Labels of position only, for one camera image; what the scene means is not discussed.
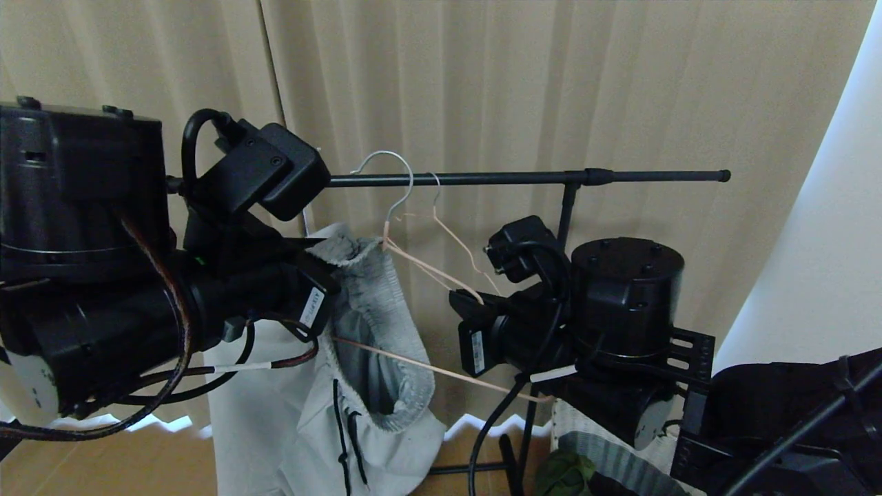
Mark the white laundry basket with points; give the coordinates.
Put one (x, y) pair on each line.
(620, 468)

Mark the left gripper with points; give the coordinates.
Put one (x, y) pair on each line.
(262, 296)

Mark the green garment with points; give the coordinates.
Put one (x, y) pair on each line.
(565, 475)

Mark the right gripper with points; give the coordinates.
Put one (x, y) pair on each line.
(530, 331)

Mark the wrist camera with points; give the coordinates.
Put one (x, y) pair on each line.
(524, 241)
(275, 172)

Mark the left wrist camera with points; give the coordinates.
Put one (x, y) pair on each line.
(275, 172)

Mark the pink clothes hanger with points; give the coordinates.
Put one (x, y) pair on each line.
(455, 241)
(413, 361)

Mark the pale grey shorts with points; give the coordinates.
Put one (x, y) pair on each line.
(372, 296)

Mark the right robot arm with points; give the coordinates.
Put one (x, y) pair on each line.
(627, 296)

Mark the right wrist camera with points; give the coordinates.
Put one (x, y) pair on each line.
(524, 241)

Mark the beige curtain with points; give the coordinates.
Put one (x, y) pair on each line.
(517, 83)

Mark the black clothes rack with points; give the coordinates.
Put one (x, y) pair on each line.
(517, 178)

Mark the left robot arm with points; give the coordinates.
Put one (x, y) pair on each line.
(69, 186)

